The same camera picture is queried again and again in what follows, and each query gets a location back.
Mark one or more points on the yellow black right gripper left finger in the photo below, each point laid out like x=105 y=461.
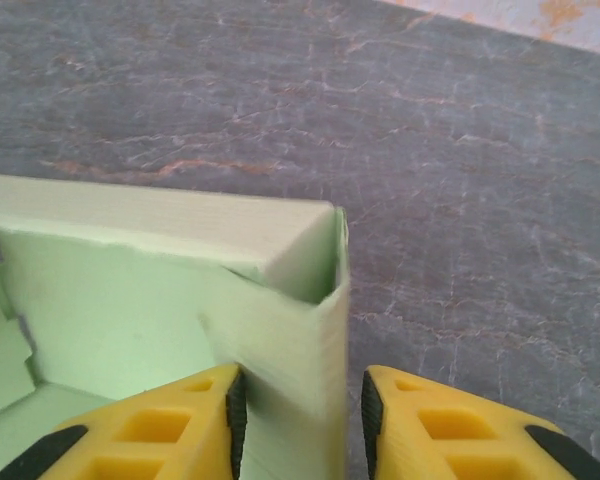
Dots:
x=155 y=430

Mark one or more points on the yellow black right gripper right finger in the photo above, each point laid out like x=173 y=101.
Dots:
x=455 y=435

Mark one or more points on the light green paper box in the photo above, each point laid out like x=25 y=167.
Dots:
x=130 y=310

